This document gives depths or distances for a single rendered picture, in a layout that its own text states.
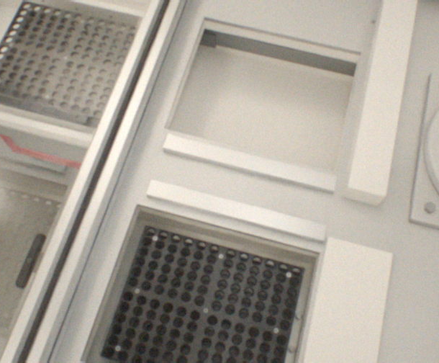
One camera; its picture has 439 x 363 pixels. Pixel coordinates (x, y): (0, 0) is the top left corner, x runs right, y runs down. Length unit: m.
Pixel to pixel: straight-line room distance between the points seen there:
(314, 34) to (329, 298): 0.39
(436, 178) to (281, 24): 0.32
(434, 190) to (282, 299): 0.24
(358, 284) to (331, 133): 0.30
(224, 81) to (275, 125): 0.12
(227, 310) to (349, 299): 0.17
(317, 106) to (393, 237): 0.29
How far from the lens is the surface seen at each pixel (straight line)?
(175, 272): 0.72
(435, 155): 0.72
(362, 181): 0.66
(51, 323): 0.61
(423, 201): 0.71
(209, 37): 0.90
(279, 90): 0.89
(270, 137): 0.84
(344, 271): 0.65
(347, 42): 0.82
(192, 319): 0.71
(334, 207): 0.68
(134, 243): 0.77
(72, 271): 0.62
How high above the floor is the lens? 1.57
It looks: 67 degrees down
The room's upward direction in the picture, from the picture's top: 1 degrees clockwise
